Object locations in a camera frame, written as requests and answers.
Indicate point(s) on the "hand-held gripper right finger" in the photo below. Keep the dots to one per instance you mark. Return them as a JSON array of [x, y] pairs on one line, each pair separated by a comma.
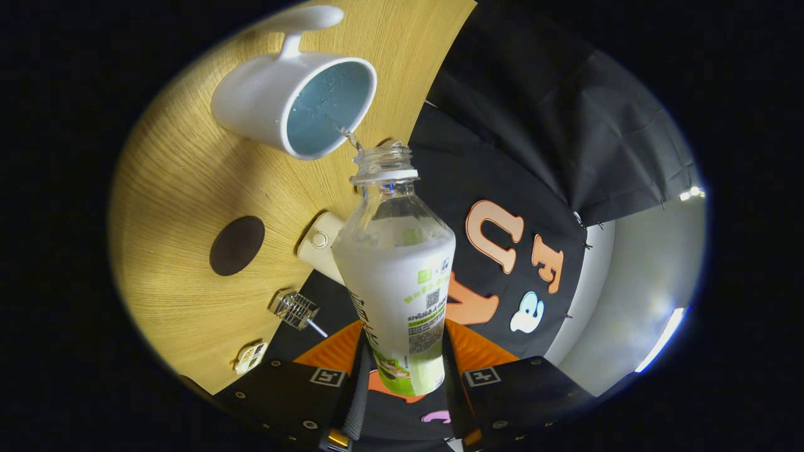
[[453, 402]]

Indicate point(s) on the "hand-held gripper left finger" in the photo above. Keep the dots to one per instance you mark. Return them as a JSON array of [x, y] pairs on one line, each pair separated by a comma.
[[355, 402]]

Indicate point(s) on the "clear juice bottle green label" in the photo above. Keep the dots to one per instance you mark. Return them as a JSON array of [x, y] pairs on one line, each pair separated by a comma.
[[396, 276]]

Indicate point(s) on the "dark round coaster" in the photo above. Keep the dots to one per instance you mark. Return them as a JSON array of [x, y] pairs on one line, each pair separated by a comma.
[[237, 246]]

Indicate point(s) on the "white cup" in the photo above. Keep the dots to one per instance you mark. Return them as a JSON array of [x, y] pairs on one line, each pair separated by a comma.
[[257, 107]]

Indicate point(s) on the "small white object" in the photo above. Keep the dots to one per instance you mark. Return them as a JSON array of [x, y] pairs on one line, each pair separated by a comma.
[[251, 358]]

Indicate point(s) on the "white toaster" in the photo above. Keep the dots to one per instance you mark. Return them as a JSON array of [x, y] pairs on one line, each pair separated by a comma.
[[317, 250]]

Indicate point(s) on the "wooden table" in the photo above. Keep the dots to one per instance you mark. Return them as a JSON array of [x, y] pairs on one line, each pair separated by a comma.
[[176, 188]]

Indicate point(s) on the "ceiling strip light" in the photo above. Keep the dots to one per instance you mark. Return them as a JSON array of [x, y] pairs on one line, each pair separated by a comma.
[[691, 193]]

